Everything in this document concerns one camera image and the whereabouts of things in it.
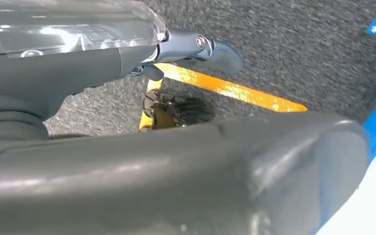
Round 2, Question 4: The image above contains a white plastic bin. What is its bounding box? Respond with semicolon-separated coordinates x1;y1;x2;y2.
314;131;376;235

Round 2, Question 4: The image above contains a black robot left foot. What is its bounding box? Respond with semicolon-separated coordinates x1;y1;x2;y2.
142;92;213;130

